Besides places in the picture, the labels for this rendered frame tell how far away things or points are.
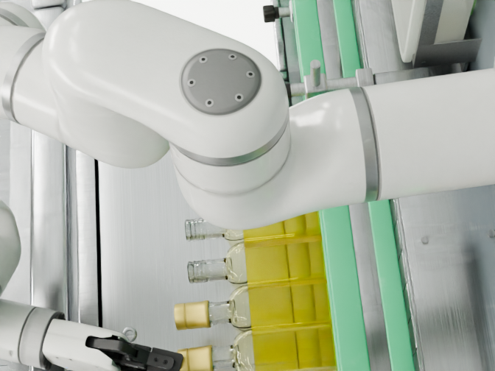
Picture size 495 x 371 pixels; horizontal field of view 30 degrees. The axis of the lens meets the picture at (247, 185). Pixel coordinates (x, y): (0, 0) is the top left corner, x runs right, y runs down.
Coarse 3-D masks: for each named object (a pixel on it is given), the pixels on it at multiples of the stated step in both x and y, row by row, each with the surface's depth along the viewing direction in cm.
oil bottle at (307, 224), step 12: (300, 216) 120; (312, 216) 120; (264, 228) 119; (276, 228) 119; (288, 228) 119; (300, 228) 119; (312, 228) 119; (228, 240) 121; (240, 240) 120; (252, 240) 120
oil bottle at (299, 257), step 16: (256, 240) 119; (272, 240) 119; (288, 240) 119; (304, 240) 118; (320, 240) 118; (240, 256) 118; (256, 256) 118; (272, 256) 118; (288, 256) 118; (304, 256) 118; (320, 256) 117; (240, 272) 118; (256, 272) 117; (272, 272) 117; (288, 272) 117; (304, 272) 117; (320, 272) 117
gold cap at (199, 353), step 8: (184, 352) 116; (192, 352) 116; (200, 352) 116; (208, 352) 115; (184, 360) 115; (192, 360) 115; (200, 360) 115; (208, 360) 115; (184, 368) 115; (192, 368) 115; (200, 368) 115; (208, 368) 115
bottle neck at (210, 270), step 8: (192, 264) 120; (200, 264) 120; (208, 264) 120; (216, 264) 120; (192, 272) 120; (200, 272) 119; (208, 272) 119; (216, 272) 119; (224, 272) 119; (192, 280) 120; (200, 280) 120; (208, 280) 120; (216, 280) 120
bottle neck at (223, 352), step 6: (216, 348) 116; (222, 348) 116; (228, 348) 116; (216, 354) 116; (222, 354) 115; (228, 354) 115; (216, 360) 115; (222, 360) 115; (228, 360) 115; (216, 366) 116; (222, 366) 116; (228, 366) 116
